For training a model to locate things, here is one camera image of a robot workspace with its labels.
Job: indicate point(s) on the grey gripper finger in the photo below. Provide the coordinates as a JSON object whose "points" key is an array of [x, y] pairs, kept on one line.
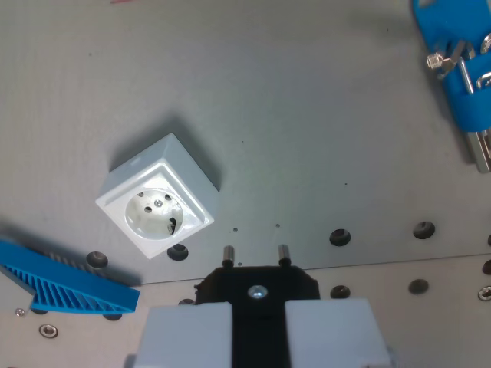
{"points": [[184, 337], [330, 333]]}

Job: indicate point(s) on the black two-pin power plug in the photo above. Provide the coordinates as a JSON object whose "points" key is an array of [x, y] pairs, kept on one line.
{"points": [[259, 326]]}

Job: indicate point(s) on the silver hex socket screw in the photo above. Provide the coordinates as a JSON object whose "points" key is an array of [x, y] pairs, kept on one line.
{"points": [[49, 330], [485, 293]]}

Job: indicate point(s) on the blue ribbed plastic part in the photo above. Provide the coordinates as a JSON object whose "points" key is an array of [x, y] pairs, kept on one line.
{"points": [[57, 281]]}

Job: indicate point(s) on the small silver cross-head screw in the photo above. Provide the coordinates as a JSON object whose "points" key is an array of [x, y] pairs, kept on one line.
{"points": [[20, 312]]}

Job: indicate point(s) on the aluminium profile bar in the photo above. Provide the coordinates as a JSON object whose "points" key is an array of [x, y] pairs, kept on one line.
{"points": [[481, 151]]}

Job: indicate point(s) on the blue plastic holder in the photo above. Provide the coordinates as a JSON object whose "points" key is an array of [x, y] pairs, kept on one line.
{"points": [[470, 103]]}

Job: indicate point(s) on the silver metal loop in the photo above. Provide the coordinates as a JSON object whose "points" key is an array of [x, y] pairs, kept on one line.
{"points": [[485, 81]]}

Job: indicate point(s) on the silver metal lever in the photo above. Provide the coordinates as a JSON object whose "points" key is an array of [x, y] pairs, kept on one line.
{"points": [[453, 56]]}

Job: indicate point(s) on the silver round metal knob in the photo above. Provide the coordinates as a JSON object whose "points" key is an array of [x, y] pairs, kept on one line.
{"points": [[486, 44]]}

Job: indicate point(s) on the white wall socket box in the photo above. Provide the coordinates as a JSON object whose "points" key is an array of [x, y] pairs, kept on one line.
{"points": [[153, 199]]}

